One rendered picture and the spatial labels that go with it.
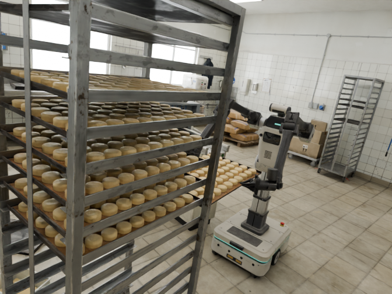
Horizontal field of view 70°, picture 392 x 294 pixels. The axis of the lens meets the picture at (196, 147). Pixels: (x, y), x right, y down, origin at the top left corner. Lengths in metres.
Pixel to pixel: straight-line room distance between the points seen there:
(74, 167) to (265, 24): 6.97
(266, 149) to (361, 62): 4.15
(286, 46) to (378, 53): 1.88
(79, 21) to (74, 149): 0.26
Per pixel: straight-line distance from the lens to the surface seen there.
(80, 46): 0.64
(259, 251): 2.45
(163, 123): 0.87
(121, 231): 0.98
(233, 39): 1.09
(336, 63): 6.42
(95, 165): 0.75
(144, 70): 1.37
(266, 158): 2.40
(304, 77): 6.66
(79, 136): 0.66
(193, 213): 2.81
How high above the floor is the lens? 1.60
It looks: 16 degrees down
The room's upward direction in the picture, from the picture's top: 9 degrees clockwise
